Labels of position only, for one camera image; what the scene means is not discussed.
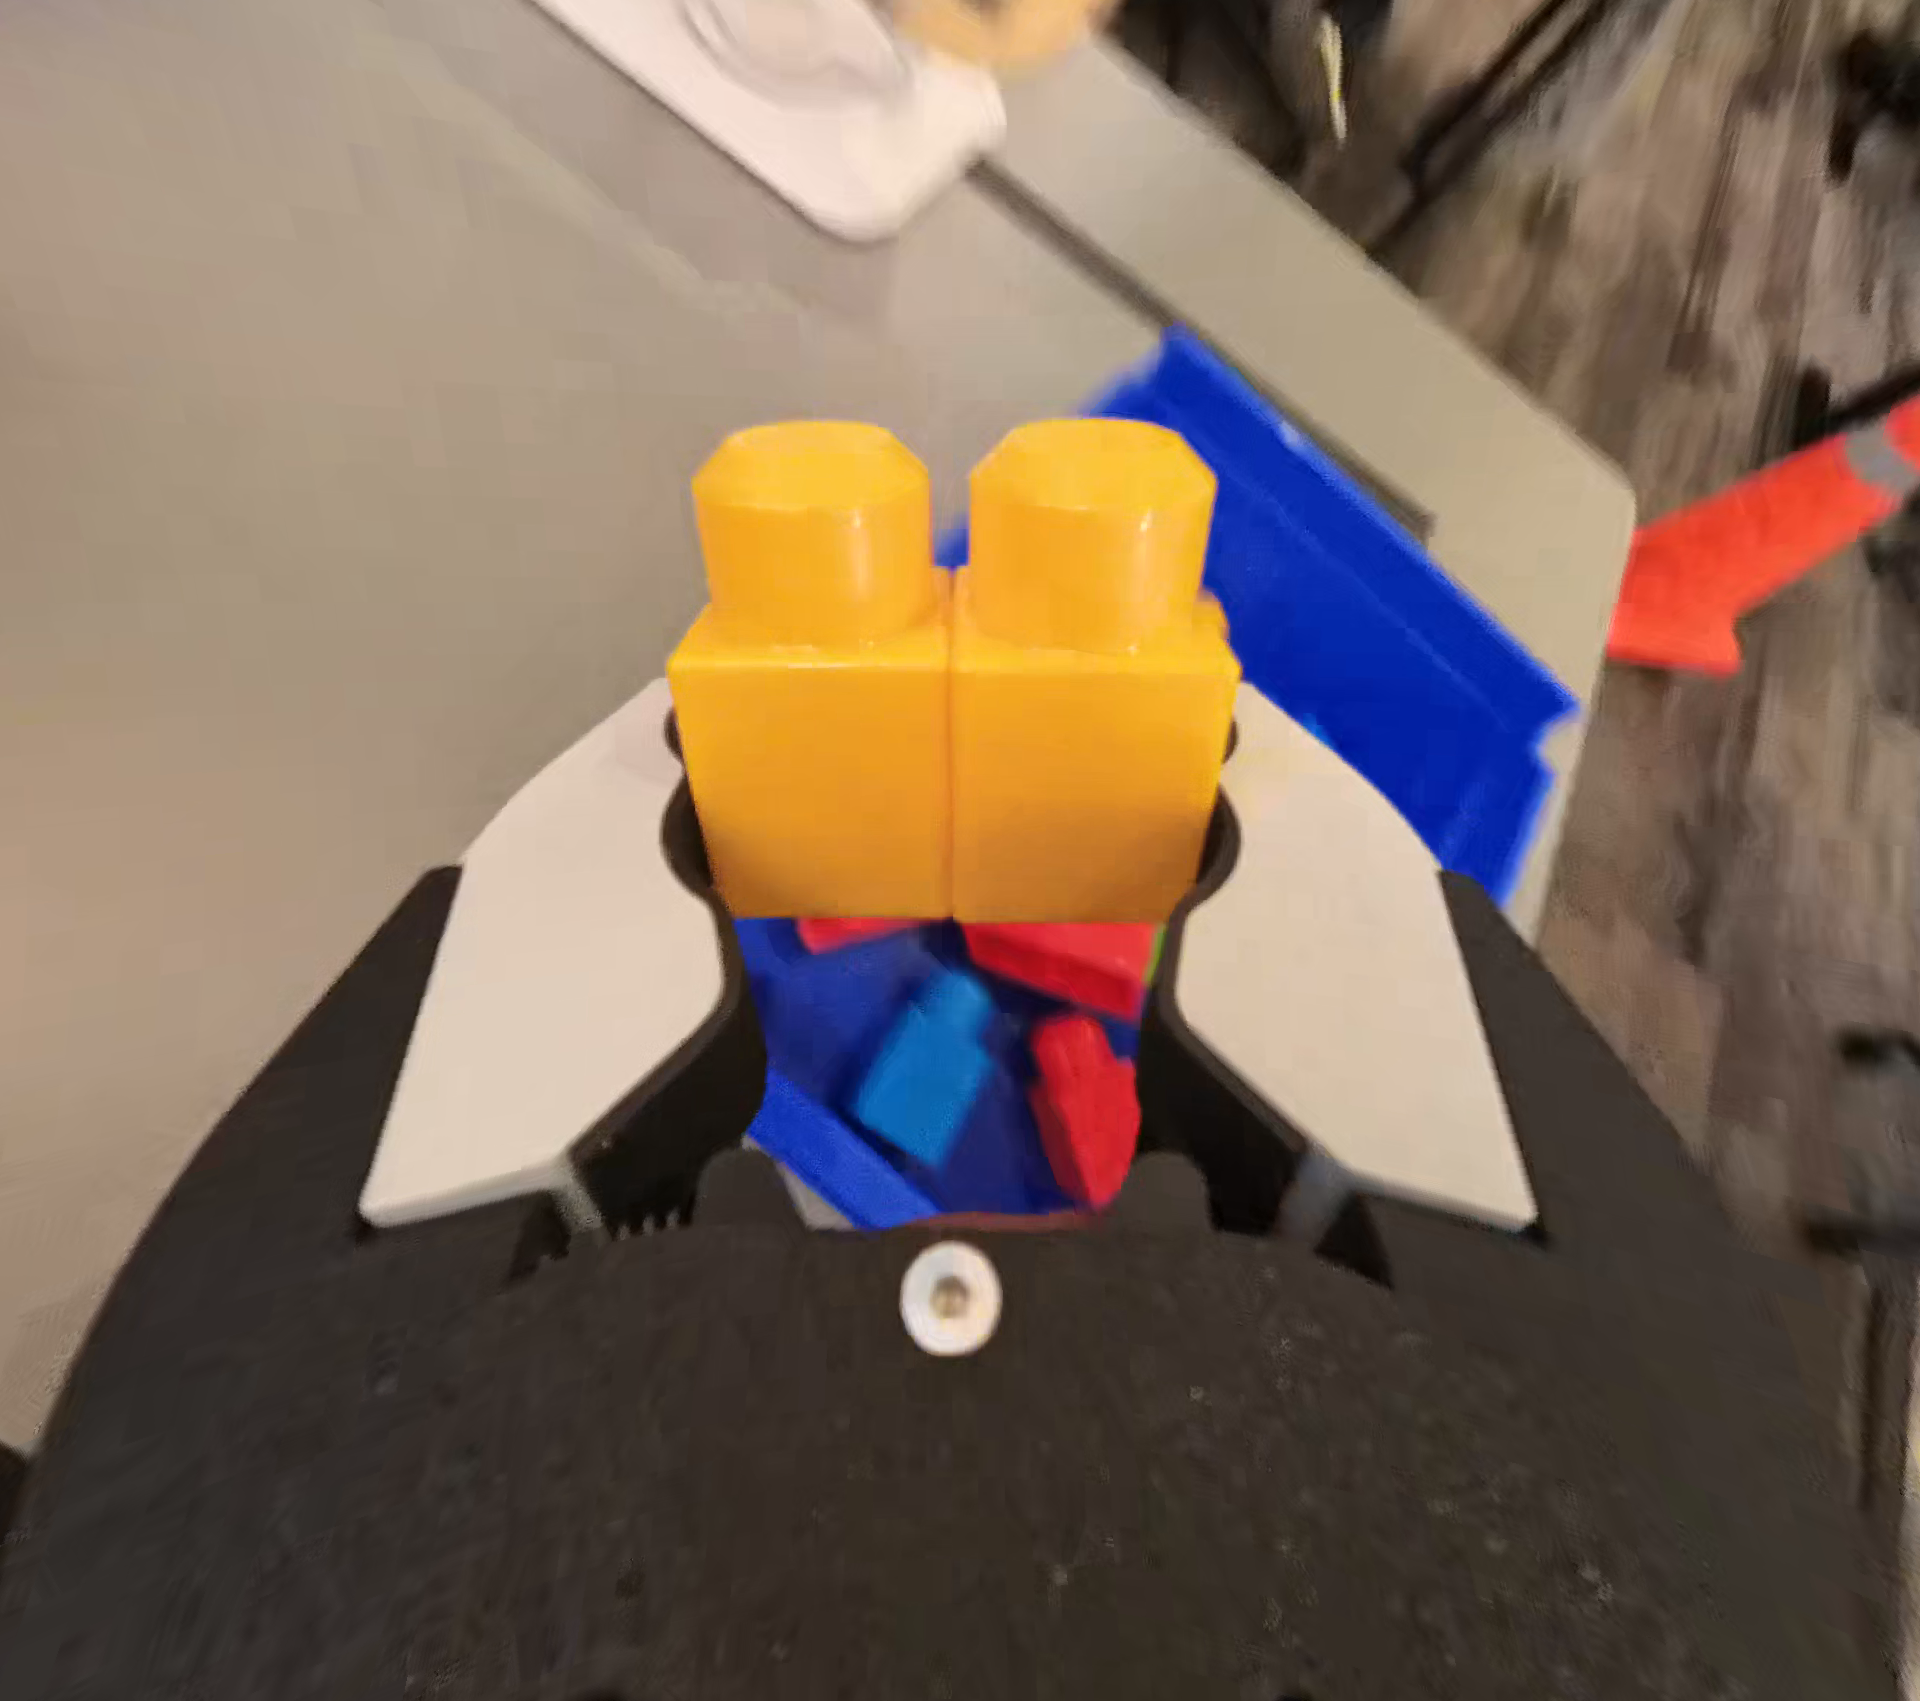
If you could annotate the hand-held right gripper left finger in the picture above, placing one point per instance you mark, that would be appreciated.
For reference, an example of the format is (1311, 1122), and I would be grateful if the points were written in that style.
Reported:
(556, 980)

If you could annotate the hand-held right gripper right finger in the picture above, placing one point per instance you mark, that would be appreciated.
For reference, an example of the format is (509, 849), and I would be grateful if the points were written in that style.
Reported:
(1334, 1000)

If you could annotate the blue plastic storage bin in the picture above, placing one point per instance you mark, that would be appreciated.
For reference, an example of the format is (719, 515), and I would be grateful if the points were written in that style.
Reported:
(1352, 624)

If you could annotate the blue single-stud toy block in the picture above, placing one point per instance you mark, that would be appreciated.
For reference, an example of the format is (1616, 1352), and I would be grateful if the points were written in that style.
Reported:
(927, 1073)

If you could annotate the grey desk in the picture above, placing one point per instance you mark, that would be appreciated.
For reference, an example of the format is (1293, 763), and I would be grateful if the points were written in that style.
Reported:
(302, 381)

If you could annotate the person's right hand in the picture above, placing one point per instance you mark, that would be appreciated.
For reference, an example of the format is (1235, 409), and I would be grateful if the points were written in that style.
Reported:
(1007, 1223)

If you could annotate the orange traffic cone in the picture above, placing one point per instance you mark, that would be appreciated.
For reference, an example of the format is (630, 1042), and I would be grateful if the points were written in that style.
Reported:
(1722, 558)

